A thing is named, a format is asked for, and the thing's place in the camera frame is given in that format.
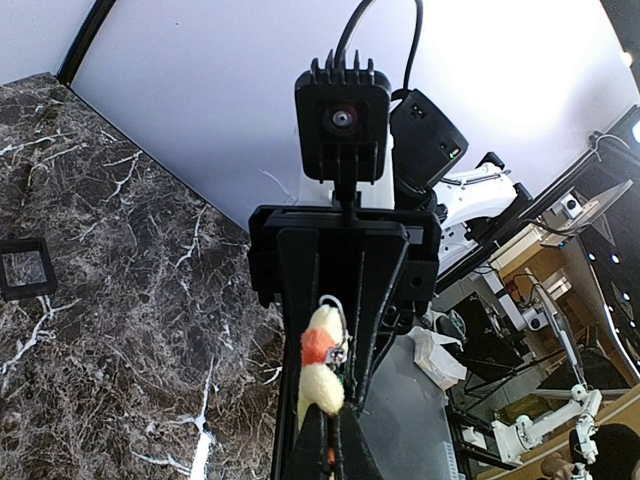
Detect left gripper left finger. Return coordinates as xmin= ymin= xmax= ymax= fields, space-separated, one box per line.
xmin=284 ymin=404 xmax=333 ymax=480

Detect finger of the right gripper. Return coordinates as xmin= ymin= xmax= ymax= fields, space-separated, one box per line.
xmin=270 ymin=228 xmax=318 ymax=479
xmin=347 ymin=227 xmax=409 ymax=408

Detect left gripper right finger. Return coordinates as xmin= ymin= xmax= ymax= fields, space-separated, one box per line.
xmin=334 ymin=404 xmax=383 ymax=480

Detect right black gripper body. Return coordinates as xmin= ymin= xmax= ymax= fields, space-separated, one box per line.
xmin=248 ymin=206 xmax=441 ymax=313

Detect flower brooch green orange yellow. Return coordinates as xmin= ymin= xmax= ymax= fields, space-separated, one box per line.
xmin=297 ymin=294 xmax=350 ymax=432

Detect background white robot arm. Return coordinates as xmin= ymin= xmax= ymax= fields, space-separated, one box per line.
xmin=437 ymin=384 xmax=602 ymax=479

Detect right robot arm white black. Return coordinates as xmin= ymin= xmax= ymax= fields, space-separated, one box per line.
xmin=249 ymin=86 xmax=527 ymax=479

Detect crumpled white tissue bag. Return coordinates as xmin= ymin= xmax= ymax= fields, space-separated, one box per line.
xmin=408 ymin=326 xmax=467 ymax=391

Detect seated person in black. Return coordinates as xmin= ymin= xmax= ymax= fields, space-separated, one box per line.
xmin=540 ymin=423 xmax=639 ymax=480

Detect small black display box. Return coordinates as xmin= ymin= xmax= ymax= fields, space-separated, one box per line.
xmin=1 ymin=237 xmax=58 ymax=302

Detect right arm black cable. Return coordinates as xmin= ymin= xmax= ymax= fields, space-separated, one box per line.
xmin=333 ymin=0 xmax=426 ymax=101

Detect right black frame post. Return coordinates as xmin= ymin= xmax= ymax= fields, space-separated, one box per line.
xmin=56 ymin=0 xmax=116 ymax=86

